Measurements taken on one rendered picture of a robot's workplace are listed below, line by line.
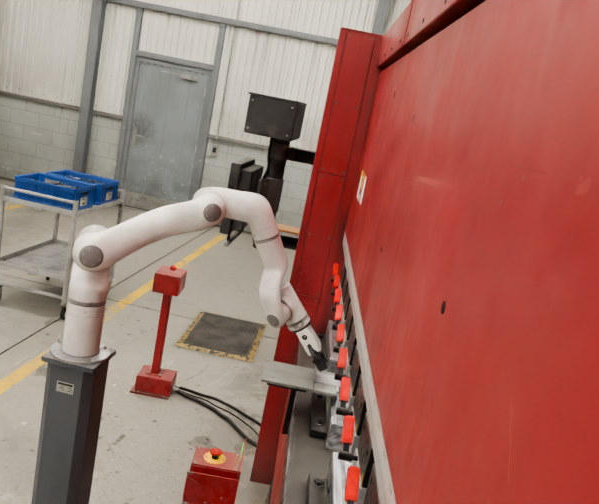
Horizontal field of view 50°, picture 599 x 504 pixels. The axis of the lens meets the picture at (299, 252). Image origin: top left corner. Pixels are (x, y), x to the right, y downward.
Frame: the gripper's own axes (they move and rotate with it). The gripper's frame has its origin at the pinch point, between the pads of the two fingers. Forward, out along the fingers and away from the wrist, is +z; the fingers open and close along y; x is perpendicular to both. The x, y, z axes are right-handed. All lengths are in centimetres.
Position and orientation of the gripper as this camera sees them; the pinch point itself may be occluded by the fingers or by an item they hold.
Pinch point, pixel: (321, 362)
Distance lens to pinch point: 233.1
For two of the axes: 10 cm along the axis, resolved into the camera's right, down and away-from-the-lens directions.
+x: -8.8, 4.6, 1.3
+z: 4.8, 8.6, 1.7
